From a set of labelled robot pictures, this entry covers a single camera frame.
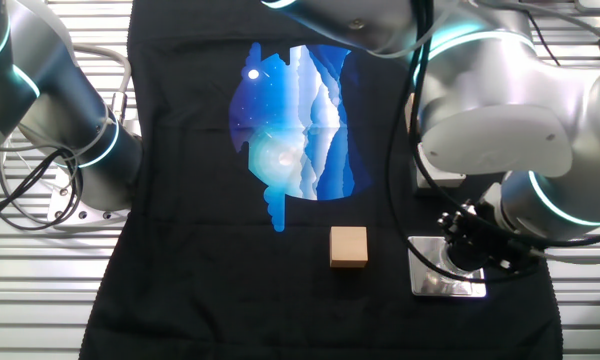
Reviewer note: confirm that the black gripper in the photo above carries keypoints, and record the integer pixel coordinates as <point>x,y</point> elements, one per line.
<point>485,235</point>

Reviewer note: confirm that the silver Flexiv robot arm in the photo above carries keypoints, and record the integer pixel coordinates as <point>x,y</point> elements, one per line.
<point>505,100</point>

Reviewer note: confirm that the clear glass jar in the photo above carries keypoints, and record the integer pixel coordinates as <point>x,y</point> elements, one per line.
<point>442,267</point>

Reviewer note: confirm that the white box with red button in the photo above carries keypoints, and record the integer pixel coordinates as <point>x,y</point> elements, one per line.
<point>445,179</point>

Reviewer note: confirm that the silver digital scale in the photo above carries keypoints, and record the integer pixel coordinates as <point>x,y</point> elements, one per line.
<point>420,287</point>

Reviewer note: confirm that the light wooden cube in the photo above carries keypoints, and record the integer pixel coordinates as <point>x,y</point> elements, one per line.
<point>408,112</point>
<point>348,247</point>

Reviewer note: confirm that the black cloth with blue print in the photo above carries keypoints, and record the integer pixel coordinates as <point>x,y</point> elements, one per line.
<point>180,275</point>

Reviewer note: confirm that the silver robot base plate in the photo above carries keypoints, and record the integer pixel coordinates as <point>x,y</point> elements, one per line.
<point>62,192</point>

